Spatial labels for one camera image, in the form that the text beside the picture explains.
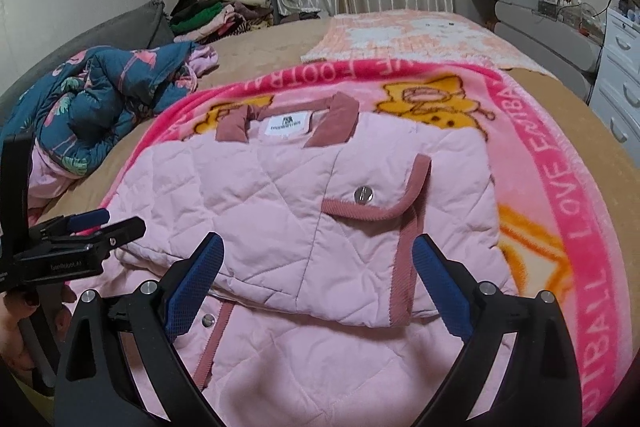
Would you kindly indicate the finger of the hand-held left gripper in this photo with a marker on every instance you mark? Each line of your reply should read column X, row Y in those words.
column 87, row 219
column 125, row 232

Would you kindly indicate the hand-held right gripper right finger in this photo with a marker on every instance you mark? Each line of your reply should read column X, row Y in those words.
column 442, row 287

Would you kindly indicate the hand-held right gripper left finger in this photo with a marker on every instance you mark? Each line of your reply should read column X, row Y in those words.
column 197, row 287

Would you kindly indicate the pink quilted jacket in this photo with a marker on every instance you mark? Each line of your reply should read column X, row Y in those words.
column 300, row 207

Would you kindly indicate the pile of folded clothes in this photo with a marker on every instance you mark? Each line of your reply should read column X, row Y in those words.
column 215, row 12

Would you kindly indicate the person's left hand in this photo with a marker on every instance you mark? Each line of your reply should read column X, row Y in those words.
column 12, row 332

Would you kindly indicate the blue floral quilted garment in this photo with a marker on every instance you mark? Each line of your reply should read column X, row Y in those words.
column 100, row 97

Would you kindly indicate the pink printed fleece blanket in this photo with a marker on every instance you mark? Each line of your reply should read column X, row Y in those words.
column 550, row 182

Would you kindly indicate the grey pillow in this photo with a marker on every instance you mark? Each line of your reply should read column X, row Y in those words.
column 100, row 42

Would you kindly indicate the bed with beige sheet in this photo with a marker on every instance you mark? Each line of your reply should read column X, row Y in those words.
column 280, row 42

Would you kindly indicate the peach patterned blanket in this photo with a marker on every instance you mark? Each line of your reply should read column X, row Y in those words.
column 400, row 37

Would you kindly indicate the white drawer cabinet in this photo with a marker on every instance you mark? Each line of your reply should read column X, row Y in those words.
column 622, row 72

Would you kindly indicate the grey headboard shelf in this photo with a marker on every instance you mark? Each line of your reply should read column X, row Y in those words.
column 525, row 17

